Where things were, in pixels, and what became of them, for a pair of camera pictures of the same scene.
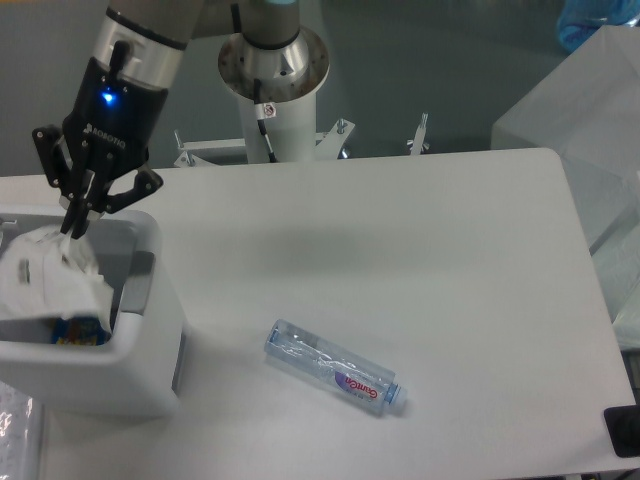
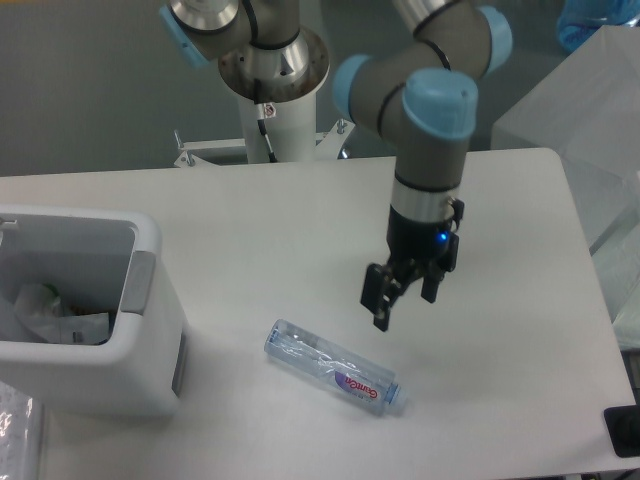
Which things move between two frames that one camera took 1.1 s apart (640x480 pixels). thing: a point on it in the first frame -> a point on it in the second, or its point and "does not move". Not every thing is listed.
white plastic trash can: x=136 y=374 does not move
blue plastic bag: x=579 y=19 does not move
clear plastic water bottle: x=355 y=379 does not move
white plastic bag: x=47 y=273 -> x=38 y=314
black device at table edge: x=623 y=427 does not move
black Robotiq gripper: x=110 y=126 -> x=410 y=243
